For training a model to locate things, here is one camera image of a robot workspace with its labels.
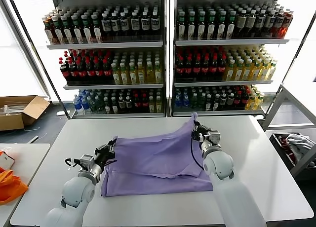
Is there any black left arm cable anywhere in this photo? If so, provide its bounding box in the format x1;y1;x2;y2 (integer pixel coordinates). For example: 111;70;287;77
64;157;81;172

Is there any cola bottle red cap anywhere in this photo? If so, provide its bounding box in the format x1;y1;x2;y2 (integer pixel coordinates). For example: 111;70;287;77
192;56;202;80
133;94;142;113
234;91;242;110
102;59;112;84
77;59;87;84
209;55;218;80
69;59;79;84
94;59;103;84
60;59;71;84
141;94;149;113
200;55;210;80
175;56;185;80
85;59;95;84
217;55;227;80
241;89;249;110
184;56;194;80

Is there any red tea bottle white cap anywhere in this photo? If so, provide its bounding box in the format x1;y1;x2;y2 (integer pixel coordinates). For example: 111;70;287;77
281;10;294;38
273;10;284;38

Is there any orange fabric bag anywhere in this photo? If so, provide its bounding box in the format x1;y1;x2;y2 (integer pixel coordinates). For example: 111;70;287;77
0;149;29;205

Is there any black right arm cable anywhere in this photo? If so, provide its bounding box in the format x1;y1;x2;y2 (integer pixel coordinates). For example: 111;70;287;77
190;138;205;171

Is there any black slanted window bar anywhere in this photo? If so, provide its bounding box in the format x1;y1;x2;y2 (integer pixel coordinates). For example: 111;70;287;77
6;0;71;119

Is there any grey crumpled garment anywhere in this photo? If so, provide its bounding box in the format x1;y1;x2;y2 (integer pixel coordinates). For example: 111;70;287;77
285;133;316;161

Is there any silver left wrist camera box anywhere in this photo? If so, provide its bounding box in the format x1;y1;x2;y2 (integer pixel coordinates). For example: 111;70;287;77
79;154;96;168

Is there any purple t-shirt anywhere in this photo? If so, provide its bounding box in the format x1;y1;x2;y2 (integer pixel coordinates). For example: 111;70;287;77
100;112;214;198

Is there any small white box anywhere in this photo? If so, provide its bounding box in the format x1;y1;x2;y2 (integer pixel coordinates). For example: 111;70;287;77
0;152;15;170

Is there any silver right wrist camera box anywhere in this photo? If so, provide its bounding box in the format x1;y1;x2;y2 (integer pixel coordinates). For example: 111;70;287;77
206;130;222;146

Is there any green tinted bottle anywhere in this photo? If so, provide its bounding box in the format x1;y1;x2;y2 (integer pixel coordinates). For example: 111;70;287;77
197;93;206;111
190;93;198;111
89;96;99;113

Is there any grey metal shelf rack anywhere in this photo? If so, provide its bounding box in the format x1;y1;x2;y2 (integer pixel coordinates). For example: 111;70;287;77
27;0;171;120
170;0;291;118

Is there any brown cardboard box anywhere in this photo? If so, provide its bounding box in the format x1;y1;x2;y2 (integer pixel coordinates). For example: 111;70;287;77
0;95;51;132

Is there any black plastic bin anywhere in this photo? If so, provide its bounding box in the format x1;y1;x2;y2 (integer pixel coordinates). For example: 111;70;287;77
269;133;316;181

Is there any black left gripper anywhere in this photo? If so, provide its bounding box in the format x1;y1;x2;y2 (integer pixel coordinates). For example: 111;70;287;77
94;136;119;166

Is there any red crumpled garment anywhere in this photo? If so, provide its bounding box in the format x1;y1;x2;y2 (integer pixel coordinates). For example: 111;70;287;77
277;135;297;163

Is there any dark bottle blue white label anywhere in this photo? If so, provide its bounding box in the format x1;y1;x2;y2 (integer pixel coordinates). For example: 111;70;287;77
130;11;141;41
101;12;112;42
255;10;266;38
111;12;121;42
140;11;151;41
265;10;276;38
150;10;160;41
120;11;130;42

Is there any grey metal frame table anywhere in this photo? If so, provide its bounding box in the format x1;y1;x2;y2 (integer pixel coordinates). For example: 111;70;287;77
261;84;316;178

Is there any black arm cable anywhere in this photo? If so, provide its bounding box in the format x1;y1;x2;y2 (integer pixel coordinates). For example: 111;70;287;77
64;157;81;172
190;138;205;171

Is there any dark bottle beige label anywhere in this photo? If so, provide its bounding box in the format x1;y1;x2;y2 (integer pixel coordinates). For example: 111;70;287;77
246;10;257;38
236;10;247;39

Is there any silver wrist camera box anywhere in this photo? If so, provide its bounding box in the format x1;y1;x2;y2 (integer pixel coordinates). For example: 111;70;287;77
206;130;222;146
79;154;96;168

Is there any white side table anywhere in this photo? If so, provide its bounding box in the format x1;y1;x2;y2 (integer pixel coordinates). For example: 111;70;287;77
0;143;51;227

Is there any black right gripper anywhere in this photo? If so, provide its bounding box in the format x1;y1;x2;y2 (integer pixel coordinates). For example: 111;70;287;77
191;120;211;142

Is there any amber tea bottle white label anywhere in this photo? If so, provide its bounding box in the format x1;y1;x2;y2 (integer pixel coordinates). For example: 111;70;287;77
44;18;57;45

